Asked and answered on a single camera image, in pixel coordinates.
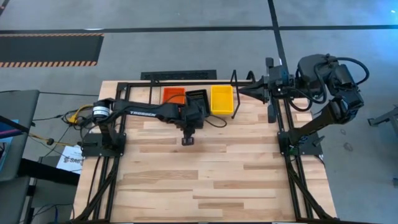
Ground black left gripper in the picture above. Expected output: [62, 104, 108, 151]
[175, 104, 208, 146]

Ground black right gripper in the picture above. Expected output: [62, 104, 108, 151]
[238, 57, 295, 124]

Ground black plastic basket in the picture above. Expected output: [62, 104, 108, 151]
[184, 89, 211, 116]

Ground red-orange plastic basket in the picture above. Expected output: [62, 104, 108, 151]
[162, 86, 187, 105]

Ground yellow plastic basket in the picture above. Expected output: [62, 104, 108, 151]
[210, 85, 235, 116]

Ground black perforated metal panel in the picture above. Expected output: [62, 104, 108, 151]
[140, 70, 218, 81]

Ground white printed paper sheet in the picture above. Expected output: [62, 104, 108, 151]
[56, 145, 84, 174]

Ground black floor stand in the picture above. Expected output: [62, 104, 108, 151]
[368, 105, 398, 134]

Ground black crossbar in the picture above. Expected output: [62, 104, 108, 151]
[17, 157, 80, 187]

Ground black hazard-striped floor mat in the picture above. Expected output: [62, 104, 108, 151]
[0, 33, 104, 68]

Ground grey side table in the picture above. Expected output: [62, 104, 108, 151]
[0, 90, 40, 182]

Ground blue flat object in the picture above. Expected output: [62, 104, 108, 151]
[0, 119, 19, 139]

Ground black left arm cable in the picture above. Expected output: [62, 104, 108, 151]
[203, 114, 228, 129]

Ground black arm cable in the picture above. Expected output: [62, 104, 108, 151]
[334, 56, 371, 86]
[203, 114, 228, 129]

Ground black wire shelf, wooden board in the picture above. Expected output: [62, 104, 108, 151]
[148, 70, 242, 121]

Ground black aluminium table frame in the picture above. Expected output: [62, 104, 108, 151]
[72, 80, 343, 224]

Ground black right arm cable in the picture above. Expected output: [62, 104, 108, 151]
[334, 56, 371, 86]

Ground black cable bundle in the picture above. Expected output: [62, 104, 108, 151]
[60, 107, 97, 128]

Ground yellow cable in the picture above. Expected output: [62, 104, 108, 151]
[70, 105, 96, 124]

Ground thin black floor cable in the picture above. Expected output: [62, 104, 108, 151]
[39, 91, 100, 97]

